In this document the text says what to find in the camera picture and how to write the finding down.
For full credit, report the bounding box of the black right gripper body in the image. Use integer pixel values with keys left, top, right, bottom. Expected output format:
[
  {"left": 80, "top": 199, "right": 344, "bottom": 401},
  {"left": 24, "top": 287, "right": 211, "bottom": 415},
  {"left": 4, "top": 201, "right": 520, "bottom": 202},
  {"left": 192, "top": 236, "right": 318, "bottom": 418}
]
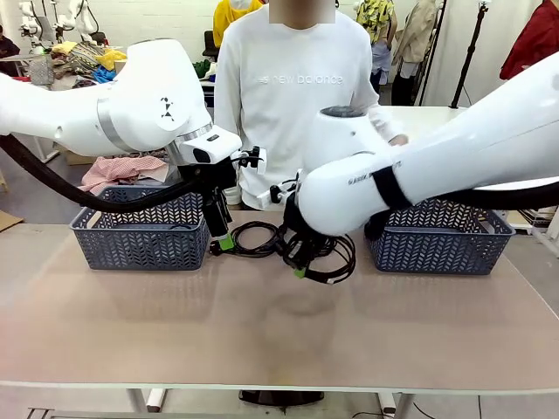
[{"left": 282, "top": 194, "right": 315, "bottom": 241}]

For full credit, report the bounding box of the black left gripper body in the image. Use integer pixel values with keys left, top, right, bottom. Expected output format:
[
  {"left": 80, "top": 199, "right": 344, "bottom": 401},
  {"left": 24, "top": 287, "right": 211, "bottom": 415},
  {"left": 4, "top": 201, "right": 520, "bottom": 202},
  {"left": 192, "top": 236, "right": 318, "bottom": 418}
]
[{"left": 178, "top": 157, "right": 239, "bottom": 200}]

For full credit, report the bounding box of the person's left forearm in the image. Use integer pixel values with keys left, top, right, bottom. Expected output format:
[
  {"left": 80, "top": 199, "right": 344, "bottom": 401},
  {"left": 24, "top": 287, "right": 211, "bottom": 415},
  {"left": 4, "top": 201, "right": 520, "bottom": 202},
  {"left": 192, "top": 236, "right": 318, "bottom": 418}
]
[{"left": 366, "top": 106, "right": 401, "bottom": 143}]

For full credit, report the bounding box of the grey plastic patterned basket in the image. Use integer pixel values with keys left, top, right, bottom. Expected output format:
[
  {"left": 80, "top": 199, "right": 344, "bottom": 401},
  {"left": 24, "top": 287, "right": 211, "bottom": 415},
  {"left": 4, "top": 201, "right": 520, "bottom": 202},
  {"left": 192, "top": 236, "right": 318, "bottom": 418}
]
[
  {"left": 69, "top": 186, "right": 211, "bottom": 271},
  {"left": 364, "top": 198, "right": 517, "bottom": 277}
]

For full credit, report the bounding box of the pink gingham cloth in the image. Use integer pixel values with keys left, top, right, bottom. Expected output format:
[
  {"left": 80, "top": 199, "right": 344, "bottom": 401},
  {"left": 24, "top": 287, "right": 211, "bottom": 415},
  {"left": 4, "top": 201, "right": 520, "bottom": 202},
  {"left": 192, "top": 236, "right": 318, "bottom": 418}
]
[{"left": 80, "top": 155, "right": 169, "bottom": 196}]

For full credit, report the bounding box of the person in white sweater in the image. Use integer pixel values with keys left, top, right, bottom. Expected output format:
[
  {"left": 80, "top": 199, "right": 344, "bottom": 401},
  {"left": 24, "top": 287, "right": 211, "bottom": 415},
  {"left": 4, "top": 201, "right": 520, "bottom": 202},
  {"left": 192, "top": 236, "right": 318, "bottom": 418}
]
[{"left": 216, "top": 0, "right": 411, "bottom": 213}]

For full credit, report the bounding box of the green cloth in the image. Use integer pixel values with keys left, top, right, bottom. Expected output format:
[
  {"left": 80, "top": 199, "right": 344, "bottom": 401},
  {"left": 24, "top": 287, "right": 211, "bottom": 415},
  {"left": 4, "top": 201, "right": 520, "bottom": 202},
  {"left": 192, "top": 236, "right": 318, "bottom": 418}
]
[{"left": 193, "top": 60, "right": 219, "bottom": 80}]

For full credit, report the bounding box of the black floor base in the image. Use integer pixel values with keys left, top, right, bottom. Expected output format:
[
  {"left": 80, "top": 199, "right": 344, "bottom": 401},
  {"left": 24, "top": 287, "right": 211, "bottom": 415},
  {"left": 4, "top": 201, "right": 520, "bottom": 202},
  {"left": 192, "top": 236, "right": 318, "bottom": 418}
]
[{"left": 238, "top": 389, "right": 326, "bottom": 406}]

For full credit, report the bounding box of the plain yellow garment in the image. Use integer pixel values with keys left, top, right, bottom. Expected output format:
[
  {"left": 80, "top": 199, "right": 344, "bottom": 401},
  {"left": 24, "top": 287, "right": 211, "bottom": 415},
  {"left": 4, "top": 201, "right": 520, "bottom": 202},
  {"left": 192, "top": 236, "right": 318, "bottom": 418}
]
[{"left": 212, "top": 0, "right": 267, "bottom": 49}]

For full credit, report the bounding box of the white side table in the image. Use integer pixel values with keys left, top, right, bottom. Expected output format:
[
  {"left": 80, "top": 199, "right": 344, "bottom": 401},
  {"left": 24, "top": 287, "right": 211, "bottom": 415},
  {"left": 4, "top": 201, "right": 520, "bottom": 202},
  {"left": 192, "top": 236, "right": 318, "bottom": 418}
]
[{"left": 377, "top": 105, "right": 471, "bottom": 148}]

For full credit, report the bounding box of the white table leg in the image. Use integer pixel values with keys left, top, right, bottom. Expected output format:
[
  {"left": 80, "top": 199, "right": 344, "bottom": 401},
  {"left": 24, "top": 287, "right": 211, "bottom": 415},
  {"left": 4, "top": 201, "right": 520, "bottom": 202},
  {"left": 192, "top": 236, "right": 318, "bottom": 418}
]
[
  {"left": 126, "top": 387, "right": 169, "bottom": 414},
  {"left": 374, "top": 390, "right": 414, "bottom": 414}
]

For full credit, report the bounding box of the pile of mixed clothes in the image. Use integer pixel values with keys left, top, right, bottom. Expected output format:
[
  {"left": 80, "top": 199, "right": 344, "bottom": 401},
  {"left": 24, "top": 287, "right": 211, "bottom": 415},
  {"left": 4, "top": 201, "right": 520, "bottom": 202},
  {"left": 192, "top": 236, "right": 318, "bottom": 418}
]
[{"left": 30, "top": 41, "right": 130, "bottom": 91}]

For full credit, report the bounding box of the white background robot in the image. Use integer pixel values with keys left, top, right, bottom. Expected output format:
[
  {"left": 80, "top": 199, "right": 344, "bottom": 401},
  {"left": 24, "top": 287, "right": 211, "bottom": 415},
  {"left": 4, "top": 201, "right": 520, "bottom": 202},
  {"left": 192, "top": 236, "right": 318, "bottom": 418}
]
[
  {"left": 54, "top": 0, "right": 108, "bottom": 45},
  {"left": 17, "top": 0, "right": 58, "bottom": 56}
]

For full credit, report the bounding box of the yellow patterned shirt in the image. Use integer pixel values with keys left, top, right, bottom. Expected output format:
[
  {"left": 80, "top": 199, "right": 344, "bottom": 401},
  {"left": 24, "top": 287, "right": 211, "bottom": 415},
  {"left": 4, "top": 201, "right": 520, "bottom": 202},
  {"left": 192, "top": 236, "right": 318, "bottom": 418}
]
[{"left": 355, "top": 0, "right": 398, "bottom": 45}]

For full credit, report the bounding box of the beige jacket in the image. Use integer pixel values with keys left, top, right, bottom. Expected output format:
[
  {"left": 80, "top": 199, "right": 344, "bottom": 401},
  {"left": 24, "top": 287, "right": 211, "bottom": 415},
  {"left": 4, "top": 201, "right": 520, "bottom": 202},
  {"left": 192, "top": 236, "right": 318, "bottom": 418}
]
[{"left": 392, "top": 0, "right": 440, "bottom": 66}]

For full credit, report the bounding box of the black tripod stand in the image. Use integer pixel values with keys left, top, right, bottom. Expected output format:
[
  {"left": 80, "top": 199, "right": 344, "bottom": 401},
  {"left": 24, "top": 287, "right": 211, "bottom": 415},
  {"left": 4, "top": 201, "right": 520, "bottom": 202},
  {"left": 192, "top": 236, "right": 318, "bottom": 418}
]
[{"left": 451, "top": 2, "right": 489, "bottom": 109}]

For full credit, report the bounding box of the seated person in dark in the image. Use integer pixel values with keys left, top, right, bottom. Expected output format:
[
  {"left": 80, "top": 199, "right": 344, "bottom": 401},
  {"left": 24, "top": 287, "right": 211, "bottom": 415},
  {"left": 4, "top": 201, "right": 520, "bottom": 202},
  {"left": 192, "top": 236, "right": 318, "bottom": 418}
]
[{"left": 0, "top": 24, "right": 22, "bottom": 79}]

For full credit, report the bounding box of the person in red jacket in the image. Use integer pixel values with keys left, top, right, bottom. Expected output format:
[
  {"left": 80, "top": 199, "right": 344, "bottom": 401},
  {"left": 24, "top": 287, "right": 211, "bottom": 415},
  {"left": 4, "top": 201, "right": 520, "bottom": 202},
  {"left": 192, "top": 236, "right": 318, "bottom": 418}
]
[{"left": 500, "top": 0, "right": 559, "bottom": 82}]

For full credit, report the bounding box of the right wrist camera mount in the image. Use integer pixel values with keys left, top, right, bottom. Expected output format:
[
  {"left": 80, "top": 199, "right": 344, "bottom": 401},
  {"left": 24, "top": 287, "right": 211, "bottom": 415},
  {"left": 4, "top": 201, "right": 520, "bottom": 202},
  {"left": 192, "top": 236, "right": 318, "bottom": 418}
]
[{"left": 256, "top": 172, "right": 305, "bottom": 211}]

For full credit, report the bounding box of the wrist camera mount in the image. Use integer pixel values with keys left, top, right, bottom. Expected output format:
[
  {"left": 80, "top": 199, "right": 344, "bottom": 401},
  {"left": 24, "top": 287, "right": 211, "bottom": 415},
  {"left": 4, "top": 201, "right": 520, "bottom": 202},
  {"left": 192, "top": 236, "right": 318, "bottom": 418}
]
[
  {"left": 256, "top": 172, "right": 305, "bottom": 211},
  {"left": 230, "top": 146, "right": 268, "bottom": 176}
]

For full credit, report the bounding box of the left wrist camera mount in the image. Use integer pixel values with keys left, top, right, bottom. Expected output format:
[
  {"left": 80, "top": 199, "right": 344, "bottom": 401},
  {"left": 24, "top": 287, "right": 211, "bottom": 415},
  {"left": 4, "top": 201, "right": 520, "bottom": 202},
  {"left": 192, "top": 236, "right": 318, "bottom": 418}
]
[{"left": 230, "top": 146, "right": 268, "bottom": 176}]

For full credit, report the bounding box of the black left arm hose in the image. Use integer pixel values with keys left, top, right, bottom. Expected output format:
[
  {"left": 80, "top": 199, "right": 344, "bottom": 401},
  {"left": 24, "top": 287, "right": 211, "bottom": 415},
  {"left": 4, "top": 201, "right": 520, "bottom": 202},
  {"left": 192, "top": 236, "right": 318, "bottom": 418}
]
[{"left": 0, "top": 133, "right": 210, "bottom": 215}]

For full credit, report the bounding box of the black velcro strap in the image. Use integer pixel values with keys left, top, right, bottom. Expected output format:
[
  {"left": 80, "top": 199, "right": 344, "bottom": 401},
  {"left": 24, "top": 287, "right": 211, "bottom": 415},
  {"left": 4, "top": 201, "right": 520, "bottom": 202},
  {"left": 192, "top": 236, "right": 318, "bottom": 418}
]
[{"left": 370, "top": 165, "right": 414, "bottom": 210}]

